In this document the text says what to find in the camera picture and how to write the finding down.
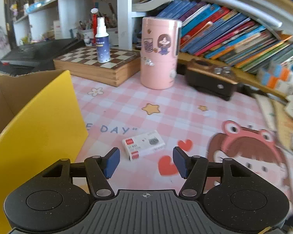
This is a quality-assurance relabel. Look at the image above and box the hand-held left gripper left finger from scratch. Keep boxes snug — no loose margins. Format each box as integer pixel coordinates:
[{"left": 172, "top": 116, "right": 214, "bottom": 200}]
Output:
[{"left": 41, "top": 147, "right": 121, "bottom": 198}]

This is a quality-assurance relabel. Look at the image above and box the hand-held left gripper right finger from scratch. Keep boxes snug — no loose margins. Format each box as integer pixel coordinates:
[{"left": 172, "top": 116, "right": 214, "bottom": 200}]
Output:
[{"left": 173, "top": 146, "right": 253, "bottom": 198}]

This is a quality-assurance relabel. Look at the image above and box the white staple box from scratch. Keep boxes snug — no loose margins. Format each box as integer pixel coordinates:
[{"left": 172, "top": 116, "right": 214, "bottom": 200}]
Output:
[{"left": 122, "top": 130, "right": 166, "bottom": 161}]

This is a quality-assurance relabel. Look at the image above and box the yellow cardboard box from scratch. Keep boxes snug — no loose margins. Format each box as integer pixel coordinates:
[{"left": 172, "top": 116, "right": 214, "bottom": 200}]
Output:
[{"left": 0, "top": 69, "right": 89, "bottom": 232}]

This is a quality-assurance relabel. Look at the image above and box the dark brown wooden box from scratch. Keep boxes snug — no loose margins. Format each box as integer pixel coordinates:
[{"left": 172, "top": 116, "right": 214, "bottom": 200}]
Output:
[{"left": 184, "top": 58, "right": 240, "bottom": 101}]

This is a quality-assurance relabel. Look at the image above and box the wooden chessboard box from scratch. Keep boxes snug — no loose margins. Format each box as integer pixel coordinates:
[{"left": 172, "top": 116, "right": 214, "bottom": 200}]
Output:
[{"left": 53, "top": 46, "right": 141, "bottom": 87}]

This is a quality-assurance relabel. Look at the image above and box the pink cylindrical container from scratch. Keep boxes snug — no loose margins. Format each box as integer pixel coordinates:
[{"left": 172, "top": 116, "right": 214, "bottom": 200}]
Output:
[{"left": 140, "top": 17, "right": 182, "bottom": 90}]

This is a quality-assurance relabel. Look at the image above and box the stack of papers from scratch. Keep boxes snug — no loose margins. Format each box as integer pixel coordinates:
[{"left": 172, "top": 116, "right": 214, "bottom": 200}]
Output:
[{"left": 254, "top": 93, "right": 293, "bottom": 157}]

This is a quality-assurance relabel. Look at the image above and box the white spray bottle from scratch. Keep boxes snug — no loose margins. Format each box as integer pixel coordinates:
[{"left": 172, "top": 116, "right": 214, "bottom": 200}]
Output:
[{"left": 95, "top": 17, "right": 111, "bottom": 63}]

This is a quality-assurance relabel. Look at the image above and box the orange white small box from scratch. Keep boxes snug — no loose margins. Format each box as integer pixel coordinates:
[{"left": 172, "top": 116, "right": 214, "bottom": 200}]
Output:
[
  {"left": 271, "top": 60, "right": 293, "bottom": 86},
  {"left": 256, "top": 63, "right": 293, "bottom": 95}
]

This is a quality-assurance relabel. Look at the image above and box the white pen cup with brushes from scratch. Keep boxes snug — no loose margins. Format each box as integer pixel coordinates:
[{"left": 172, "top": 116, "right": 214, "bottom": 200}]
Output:
[
  {"left": 105, "top": 4, "right": 118, "bottom": 46},
  {"left": 77, "top": 21, "right": 94, "bottom": 46}
]

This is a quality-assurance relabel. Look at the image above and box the black electronic keyboard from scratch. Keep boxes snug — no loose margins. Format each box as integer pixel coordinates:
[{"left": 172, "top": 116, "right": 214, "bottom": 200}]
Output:
[{"left": 0, "top": 38, "right": 85, "bottom": 77}]

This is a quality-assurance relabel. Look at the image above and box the row of colourful books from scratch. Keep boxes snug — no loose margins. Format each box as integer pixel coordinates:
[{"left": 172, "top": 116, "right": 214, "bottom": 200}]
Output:
[{"left": 159, "top": 0, "right": 293, "bottom": 75}]

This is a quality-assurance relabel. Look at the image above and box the white box red label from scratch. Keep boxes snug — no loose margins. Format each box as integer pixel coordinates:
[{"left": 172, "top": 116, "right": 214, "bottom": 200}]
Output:
[{"left": 53, "top": 20, "right": 62, "bottom": 40}]

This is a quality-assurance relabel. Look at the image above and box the red hanging ornament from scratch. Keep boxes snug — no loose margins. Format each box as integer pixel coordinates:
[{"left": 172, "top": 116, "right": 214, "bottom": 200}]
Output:
[{"left": 90, "top": 0, "right": 99, "bottom": 30}]

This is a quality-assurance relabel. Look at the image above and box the white shelf unit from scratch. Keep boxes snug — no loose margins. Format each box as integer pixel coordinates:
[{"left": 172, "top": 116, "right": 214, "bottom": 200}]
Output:
[{"left": 13, "top": 0, "right": 118, "bottom": 47}]

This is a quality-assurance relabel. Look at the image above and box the lying white book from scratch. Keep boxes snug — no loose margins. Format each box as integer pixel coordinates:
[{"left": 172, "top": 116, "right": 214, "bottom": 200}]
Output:
[{"left": 132, "top": 0, "right": 178, "bottom": 12}]

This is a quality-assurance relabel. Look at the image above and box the grey white desk hutch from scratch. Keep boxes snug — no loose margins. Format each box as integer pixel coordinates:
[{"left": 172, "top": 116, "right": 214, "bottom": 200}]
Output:
[{"left": 117, "top": 0, "right": 284, "bottom": 50}]

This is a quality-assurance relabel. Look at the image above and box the blue tissue pack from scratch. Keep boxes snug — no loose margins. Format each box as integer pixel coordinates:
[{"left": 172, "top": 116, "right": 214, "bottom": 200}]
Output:
[{"left": 27, "top": 2, "right": 43, "bottom": 13}]

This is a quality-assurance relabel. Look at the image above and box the dark wooden door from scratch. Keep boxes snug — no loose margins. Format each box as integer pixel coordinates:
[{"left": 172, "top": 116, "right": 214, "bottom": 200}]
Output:
[{"left": 4, "top": 0, "right": 18, "bottom": 47}]

